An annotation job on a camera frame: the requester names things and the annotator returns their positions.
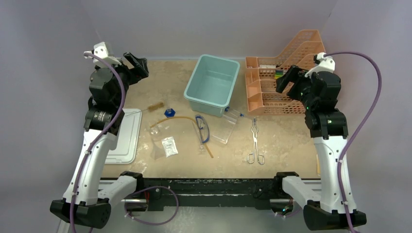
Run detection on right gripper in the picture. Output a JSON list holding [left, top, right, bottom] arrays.
[[276, 66, 317, 110]]

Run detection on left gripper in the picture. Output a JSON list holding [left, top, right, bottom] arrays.
[[101, 52, 148, 107]]

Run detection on amber rubber tubing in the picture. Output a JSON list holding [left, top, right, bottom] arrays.
[[148, 116, 214, 158]]

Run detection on blue safety glasses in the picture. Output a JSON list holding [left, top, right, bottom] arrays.
[[195, 115, 210, 144]]

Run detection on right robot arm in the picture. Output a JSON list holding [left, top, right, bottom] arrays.
[[273, 65, 367, 231]]

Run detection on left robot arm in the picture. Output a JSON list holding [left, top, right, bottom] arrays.
[[50, 50, 149, 230]]

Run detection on brown test tube brush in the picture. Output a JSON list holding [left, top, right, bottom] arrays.
[[141, 101, 165, 112]]

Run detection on orange plastic file organizer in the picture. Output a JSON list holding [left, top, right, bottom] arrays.
[[245, 30, 325, 116]]

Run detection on white plastic bin lid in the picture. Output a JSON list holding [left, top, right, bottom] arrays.
[[105, 108, 142, 165]]

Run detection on clear acrylic tube rack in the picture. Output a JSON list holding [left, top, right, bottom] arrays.
[[210, 107, 244, 145]]

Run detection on clear plastic funnel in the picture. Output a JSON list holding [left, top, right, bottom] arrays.
[[149, 126, 166, 160]]

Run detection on small white packet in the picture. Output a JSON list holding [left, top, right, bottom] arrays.
[[161, 136, 178, 157]]

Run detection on teal plastic bin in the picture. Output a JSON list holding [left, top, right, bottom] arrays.
[[184, 54, 240, 117]]

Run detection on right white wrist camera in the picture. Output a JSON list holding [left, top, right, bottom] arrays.
[[304, 52, 335, 78]]

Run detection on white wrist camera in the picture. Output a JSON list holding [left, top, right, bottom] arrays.
[[85, 42, 122, 65], [304, 52, 335, 78]]

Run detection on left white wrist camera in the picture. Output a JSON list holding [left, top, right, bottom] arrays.
[[85, 42, 122, 65]]

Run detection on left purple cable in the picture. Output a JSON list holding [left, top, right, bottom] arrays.
[[69, 53, 126, 233]]

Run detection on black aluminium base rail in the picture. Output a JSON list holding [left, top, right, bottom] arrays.
[[96, 177, 323, 212]]

